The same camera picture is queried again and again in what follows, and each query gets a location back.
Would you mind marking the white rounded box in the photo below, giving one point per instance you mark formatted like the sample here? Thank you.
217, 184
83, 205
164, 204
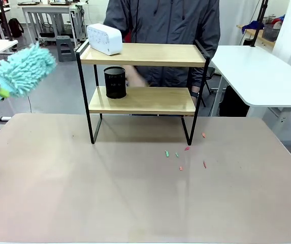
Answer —
104, 38

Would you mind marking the black mesh pen cup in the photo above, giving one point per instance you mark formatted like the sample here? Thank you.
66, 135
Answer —
115, 84

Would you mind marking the blue cloth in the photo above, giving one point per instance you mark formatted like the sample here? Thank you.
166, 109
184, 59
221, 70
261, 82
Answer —
252, 26

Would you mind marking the black camera stand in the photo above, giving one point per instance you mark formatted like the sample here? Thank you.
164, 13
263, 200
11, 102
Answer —
258, 23

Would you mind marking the black chair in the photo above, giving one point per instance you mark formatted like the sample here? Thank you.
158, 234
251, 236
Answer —
208, 76

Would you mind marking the teal chenille duster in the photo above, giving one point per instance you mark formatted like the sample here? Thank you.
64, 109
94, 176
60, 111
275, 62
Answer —
26, 71

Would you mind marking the wooden side shelf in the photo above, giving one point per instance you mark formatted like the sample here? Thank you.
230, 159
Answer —
249, 33

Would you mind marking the black wristwatch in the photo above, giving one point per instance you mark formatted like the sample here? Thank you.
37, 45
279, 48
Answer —
195, 94

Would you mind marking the black backpack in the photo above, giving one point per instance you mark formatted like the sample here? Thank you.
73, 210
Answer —
15, 28

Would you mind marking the two-tier wooden black-framed shelf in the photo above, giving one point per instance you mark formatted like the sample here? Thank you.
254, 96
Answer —
147, 57

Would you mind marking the person in dark jacket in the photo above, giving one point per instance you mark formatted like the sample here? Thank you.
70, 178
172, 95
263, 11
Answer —
165, 23

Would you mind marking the black tripod pole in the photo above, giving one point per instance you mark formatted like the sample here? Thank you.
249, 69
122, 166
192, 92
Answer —
6, 20

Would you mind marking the grey-framed workbench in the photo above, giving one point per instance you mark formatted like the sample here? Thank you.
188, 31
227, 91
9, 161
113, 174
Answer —
48, 15

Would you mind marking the grey step stool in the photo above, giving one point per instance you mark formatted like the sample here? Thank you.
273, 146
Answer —
65, 48

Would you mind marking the grey storage basket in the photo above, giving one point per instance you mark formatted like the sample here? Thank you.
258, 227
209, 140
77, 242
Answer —
271, 31

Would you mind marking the person's left forearm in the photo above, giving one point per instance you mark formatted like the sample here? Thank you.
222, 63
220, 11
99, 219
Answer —
198, 78

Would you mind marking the white power strip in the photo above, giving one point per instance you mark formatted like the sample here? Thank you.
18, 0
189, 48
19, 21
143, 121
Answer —
1, 118

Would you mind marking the large white table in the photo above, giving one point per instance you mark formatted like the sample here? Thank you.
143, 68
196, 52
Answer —
257, 73

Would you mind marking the person's right hand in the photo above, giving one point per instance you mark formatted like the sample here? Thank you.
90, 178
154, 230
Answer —
136, 78

